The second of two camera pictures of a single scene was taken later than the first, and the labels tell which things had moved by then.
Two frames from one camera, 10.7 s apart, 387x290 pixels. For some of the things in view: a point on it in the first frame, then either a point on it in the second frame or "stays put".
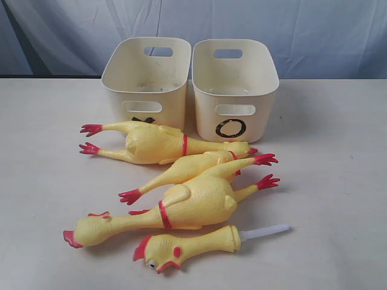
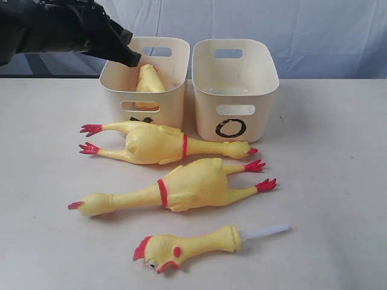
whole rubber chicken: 197,202 to 204,183
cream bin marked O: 234,81 stays put
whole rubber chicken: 152,142 stays put
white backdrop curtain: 310,39 stays put
